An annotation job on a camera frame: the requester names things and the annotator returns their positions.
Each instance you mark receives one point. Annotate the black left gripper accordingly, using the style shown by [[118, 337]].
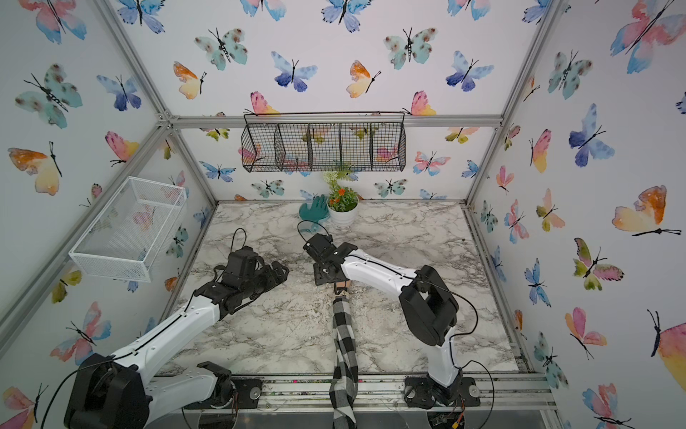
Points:
[[273, 281]]

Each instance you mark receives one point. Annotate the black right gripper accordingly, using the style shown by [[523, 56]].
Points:
[[318, 273]]

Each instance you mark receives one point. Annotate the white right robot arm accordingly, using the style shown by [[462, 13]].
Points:
[[430, 309]]

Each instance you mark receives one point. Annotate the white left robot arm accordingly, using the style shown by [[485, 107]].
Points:
[[120, 390]]

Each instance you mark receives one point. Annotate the white flower pot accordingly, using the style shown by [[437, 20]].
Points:
[[343, 219]]

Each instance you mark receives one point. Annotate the teal hand-shaped holder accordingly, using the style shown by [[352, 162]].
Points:
[[316, 210]]

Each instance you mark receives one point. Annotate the green artificial plant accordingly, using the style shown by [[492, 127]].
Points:
[[342, 198]]

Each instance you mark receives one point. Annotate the black white checkered sleeve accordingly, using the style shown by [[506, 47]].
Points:
[[343, 387]]

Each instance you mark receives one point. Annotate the black wire wall basket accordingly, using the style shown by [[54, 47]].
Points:
[[324, 142]]

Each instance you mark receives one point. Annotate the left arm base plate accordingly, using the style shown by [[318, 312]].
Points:
[[237, 394]]

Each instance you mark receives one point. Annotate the white mesh wall basket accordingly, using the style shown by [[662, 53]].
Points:
[[124, 239]]

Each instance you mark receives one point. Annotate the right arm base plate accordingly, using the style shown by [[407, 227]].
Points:
[[424, 393]]

